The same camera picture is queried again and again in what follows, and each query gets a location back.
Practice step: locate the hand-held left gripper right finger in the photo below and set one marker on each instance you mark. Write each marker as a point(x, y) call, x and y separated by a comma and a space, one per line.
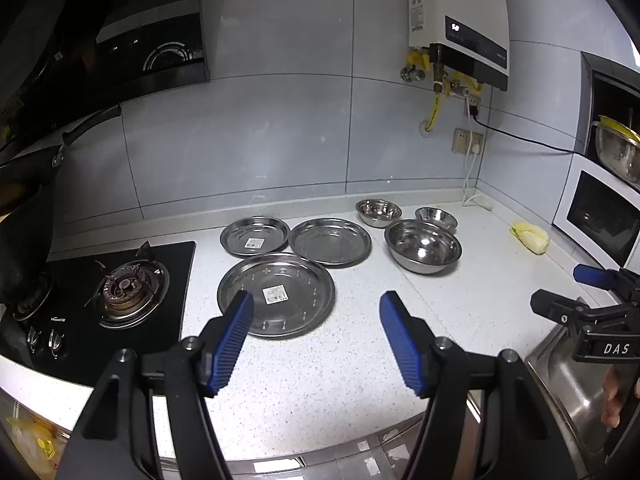
point(400, 345)

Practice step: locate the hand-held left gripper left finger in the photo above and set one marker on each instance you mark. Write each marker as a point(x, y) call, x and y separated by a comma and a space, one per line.
point(235, 340)

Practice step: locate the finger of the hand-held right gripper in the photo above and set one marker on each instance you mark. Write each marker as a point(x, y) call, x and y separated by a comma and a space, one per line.
point(592, 275)
point(550, 305)

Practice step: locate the large steel plate with label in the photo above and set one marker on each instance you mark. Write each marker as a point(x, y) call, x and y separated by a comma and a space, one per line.
point(300, 280)

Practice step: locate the large steel bowl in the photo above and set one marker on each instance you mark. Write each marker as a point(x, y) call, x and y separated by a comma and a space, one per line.
point(422, 247)

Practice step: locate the medium steel plate with label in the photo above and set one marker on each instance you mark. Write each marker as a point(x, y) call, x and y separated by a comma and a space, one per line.
point(235, 237)

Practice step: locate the medium steel plate without label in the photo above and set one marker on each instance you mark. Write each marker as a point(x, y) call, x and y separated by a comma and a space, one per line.
point(330, 242)

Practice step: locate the small steel bowl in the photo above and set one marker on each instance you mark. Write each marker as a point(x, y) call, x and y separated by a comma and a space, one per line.
point(436, 216)

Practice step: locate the medium steel bowl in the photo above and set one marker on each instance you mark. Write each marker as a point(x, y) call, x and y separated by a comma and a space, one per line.
point(378, 212)

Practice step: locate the person's right hand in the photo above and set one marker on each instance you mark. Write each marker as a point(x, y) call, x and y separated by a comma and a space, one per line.
point(611, 400)

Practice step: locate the steel sink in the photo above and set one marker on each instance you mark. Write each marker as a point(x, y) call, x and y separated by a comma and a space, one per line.
point(570, 385)

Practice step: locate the white microwave oven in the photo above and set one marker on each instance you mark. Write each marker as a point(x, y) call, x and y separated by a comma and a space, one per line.
point(600, 210)

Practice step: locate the napa cabbage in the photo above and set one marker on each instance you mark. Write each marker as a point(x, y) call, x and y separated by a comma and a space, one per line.
point(531, 237)

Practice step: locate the black glass gas stove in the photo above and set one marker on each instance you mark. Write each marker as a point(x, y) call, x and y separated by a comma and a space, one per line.
point(150, 280)

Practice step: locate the gas burner with grate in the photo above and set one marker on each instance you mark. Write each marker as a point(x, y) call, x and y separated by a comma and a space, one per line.
point(32, 300)
point(127, 292)

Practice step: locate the glass bowl with yellow rim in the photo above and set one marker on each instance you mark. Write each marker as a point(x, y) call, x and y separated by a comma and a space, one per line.
point(615, 150)

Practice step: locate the glossy grey cabinet door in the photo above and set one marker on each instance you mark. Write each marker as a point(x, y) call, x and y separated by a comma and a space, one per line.
point(325, 455)

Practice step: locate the stove knob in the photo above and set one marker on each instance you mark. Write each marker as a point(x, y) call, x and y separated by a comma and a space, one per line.
point(34, 338)
point(56, 342)

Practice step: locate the yellow plastic bag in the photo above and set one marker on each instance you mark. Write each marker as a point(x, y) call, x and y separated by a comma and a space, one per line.
point(35, 442)

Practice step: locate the brass pipe valves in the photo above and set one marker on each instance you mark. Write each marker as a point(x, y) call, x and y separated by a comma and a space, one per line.
point(415, 72)

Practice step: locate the white water heater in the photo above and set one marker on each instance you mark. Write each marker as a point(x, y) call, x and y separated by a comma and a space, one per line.
point(460, 0)

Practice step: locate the black range hood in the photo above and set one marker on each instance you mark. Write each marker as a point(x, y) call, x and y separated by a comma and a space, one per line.
point(150, 35)

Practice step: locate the grey appliance frame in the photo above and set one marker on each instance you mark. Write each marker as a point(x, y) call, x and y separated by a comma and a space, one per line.
point(587, 100)

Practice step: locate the beige wall socket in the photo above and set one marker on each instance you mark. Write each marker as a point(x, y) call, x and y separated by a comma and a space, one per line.
point(462, 141)

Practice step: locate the wall socket with black plug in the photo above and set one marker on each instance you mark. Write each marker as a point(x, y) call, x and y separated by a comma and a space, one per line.
point(472, 106)

